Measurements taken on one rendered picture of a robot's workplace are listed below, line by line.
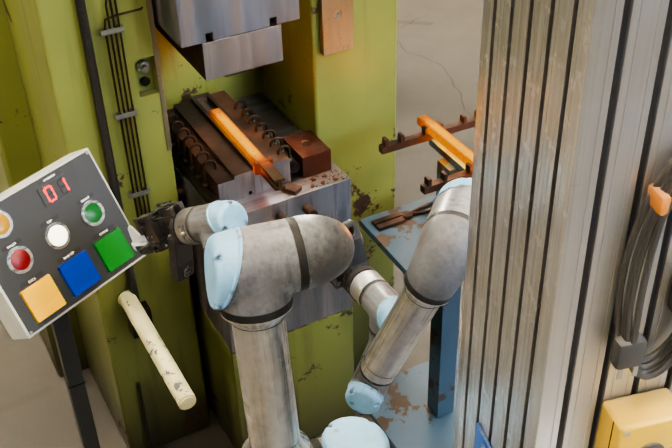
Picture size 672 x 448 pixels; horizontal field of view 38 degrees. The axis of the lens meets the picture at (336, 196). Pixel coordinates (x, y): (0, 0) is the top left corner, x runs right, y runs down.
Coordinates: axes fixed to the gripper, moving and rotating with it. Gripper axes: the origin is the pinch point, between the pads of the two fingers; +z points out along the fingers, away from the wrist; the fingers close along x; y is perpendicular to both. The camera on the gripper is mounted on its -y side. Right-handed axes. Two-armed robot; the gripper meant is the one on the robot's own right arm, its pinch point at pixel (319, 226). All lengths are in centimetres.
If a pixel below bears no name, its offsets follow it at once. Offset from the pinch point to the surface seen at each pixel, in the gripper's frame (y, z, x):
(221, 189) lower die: 3.6, 30.7, -11.6
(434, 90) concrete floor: 100, 190, 161
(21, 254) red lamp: -10, 11, -64
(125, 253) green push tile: 0.7, 14.2, -41.8
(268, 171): -1.3, 25.1, -1.0
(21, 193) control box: -19, 19, -60
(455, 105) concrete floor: 100, 172, 161
